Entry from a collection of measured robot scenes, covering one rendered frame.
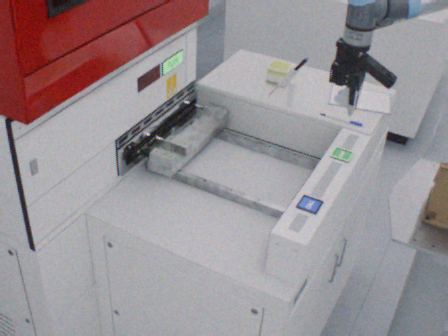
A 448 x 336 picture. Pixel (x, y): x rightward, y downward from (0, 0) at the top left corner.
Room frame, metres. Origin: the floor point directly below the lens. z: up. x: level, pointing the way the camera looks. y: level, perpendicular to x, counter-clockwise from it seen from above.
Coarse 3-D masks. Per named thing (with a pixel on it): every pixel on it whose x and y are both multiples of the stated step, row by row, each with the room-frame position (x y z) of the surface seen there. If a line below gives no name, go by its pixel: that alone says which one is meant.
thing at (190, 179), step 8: (176, 176) 1.37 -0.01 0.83; (184, 176) 1.35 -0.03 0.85; (192, 176) 1.35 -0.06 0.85; (192, 184) 1.34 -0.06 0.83; (200, 184) 1.32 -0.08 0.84; (208, 184) 1.31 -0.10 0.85; (216, 184) 1.31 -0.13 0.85; (216, 192) 1.29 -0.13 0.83; (224, 192) 1.28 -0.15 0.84; (232, 192) 1.27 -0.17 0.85; (240, 192) 1.27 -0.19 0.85; (232, 200) 1.26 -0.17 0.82; (240, 200) 1.25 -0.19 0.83; (248, 200) 1.24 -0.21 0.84; (256, 200) 1.23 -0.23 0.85; (264, 200) 1.23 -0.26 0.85; (256, 208) 1.22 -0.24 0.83; (264, 208) 1.21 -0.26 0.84; (272, 208) 1.20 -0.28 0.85; (280, 208) 1.19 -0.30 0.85
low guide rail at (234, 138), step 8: (216, 136) 1.60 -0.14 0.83; (224, 136) 1.58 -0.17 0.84; (232, 136) 1.57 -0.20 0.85; (240, 136) 1.57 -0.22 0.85; (240, 144) 1.55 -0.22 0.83; (248, 144) 1.54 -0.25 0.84; (256, 144) 1.52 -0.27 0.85; (264, 144) 1.52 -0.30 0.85; (264, 152) 1.50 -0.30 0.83; (272, 152) 1.49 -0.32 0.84; (280, 152) 1.48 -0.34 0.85; (288, 152) 1.47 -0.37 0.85; (288, 160) 1.46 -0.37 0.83; (296, 160) 1.44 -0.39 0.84; (304, 160) 1.43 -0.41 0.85; (312, 160) 1.43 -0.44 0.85; (312, 168) 1.41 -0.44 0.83
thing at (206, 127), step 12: (204, 120) 1.62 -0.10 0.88; (216, 120) 1.62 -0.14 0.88; (192, 132) 1.54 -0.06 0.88; (204, 132) 1.54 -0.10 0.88; (216, 132) 1.57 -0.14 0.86; (192, 144) 1.47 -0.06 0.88; (204, 144) 1.51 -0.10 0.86; (180, 156) 1.41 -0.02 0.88; (192, 156) 1.44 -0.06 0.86; (156, 168) 1.36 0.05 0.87; (168, 168) 1.35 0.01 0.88
